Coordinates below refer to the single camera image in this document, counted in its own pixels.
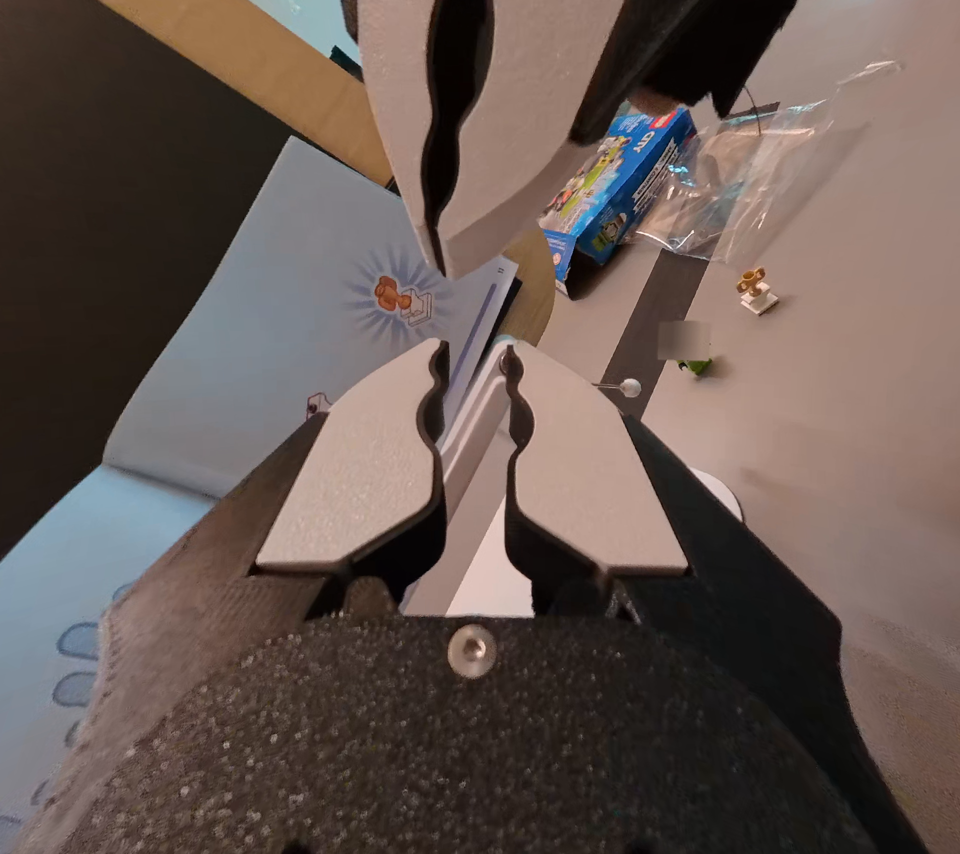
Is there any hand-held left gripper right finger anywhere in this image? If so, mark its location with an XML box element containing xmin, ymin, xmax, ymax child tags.
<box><xmin>498</xmin><ymin>343</ymin><xmax>693</xmax><ymax>582</ymax></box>

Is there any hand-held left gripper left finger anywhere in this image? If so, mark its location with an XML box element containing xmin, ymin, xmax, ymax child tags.
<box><xmin>252</xmin><ymin>338</ymin><xmax>450</xmax><ymax>579</ymax></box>

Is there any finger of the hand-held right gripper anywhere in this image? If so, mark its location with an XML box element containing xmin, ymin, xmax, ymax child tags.
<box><xmin>440</xmin><ymin>0</ymin><xmax>672</xmax><ymax>273</ymax></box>
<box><xmin>356</xmin><ymin>0</ymin><xmax>478</xmax><ymax>279</ymax></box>

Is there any lego instruction booklet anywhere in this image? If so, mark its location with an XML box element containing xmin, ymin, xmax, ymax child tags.
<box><xmin>0</xmin><ymin>134</ymin><xmax>520</xmax><ymax>854</ymax></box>

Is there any blue lego box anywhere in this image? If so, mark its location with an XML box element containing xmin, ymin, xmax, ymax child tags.
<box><xmin>539</xmin><ymin>104</ymin><xmax>700</xmax><ymax>290</ymax></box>

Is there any clear plastic bag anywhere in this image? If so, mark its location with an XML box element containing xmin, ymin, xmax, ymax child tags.
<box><xmin>645</xmin><ymin>59</ymin><xmax>907</xmax><ymax>264</ymax></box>

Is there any white book stand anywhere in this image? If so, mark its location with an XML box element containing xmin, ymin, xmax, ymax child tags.
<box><xmin>0</xmin><ymin>0</ymin><xmax>748</xmax><ymax>854</ymax></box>

